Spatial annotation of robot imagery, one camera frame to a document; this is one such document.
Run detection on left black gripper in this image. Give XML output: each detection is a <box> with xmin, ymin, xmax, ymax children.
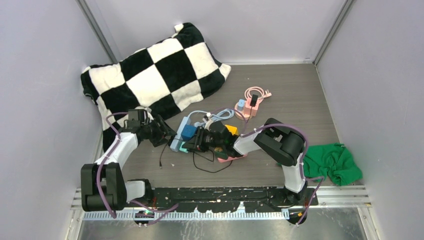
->
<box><xmin>141</xmin><ymin>115</ymin><xmax>176</xmax><ymax>147</ymax></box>

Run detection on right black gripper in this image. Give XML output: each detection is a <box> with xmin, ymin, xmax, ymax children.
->
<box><xmin>183</xmin><ymin>126</ymin><xmax>225</xmax><ymax>153</ymax></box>

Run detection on blue cube socket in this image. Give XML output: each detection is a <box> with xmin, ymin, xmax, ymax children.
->
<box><xmin>180</xmin><ymin>124</ymin><xmax>197</xmax><ymax>142</ymax></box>

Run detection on light blue power strip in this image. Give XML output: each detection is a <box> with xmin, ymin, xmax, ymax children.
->
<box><xmin>168</xmin><ymin>108</ymin><xmax>235</xmax><ymax>153</ymax></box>

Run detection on dark green cube socket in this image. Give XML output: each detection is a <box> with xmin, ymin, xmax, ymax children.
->
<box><xmin>214</xmin><ymin>147</ymin><xmax>228</xmax><ymax>160</ymax></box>

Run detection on yellow cube socket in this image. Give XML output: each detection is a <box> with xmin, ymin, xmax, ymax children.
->
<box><xmin>224</xmin><ymin>124</ymin><xmax>239</xmax><ymax>137</ymax></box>

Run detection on light blue plug adapter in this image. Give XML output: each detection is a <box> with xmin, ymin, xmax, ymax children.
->
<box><xmin>236</xmin><ymin>99</ymin><xmax>246</xmax><ymax>112</ymax></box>

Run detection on pink cube socket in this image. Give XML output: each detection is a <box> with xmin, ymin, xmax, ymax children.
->
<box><xmin>243</xmin><ymin>98</ymin><xmax>260</xmax><ymax>118</ymax></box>

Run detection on teal usb charger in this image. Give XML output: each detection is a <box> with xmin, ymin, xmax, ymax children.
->
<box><xmin>179</xmin><ymin>144</ymin><xmax>189</xmax><ymax>153</ymax></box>

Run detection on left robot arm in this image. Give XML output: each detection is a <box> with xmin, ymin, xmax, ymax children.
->
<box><xmin>80</xmin><ymin>109</ymin><xmax>177</xmax><ymax>217</ymax></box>

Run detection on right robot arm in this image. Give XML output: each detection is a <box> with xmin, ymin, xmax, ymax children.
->
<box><xmin>183</xmin><ymin>118</ymin><xmax>308</xmax><ymax>205</ymax></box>

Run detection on pink triangular power strip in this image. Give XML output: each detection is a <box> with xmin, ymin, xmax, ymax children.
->
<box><xmin>217</xmin><ymin>154</ymin><xmax>247</xmax><ymax>163</ymax></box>

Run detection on black white checkered pillow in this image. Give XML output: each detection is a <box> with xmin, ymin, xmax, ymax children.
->
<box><xmin>80</xmin><ymin>22</ymin><xmax>232</xmax><ymax>150</ymax></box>

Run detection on pink round power strip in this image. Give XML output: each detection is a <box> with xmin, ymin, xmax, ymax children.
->
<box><xmin>234</xmin><ymin>86</ymin><xmax>272</xmax><ymax>120</ymax></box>

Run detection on green cloth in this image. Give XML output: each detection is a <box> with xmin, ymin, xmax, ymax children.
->
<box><xmin>303</xmin><ymin>143</ymin><xmax>363</xmax><ymax>186</ymax></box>

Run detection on black usb cable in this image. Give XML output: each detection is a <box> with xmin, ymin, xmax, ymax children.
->
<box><xmin>192</xmin><ymin>149</ymin><xmax>233</xmax><ymax>174</ymax></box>

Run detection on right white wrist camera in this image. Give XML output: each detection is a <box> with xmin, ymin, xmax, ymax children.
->
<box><xmin>202</xmin><ymin>112</ymin><xmax>216</xmax><ymax>130</ymax></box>

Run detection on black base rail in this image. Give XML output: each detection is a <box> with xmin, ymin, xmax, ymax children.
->
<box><xmin>136</xmin><ymin>186</ymin><xmax>319</xmax><ymax>213</ymax></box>

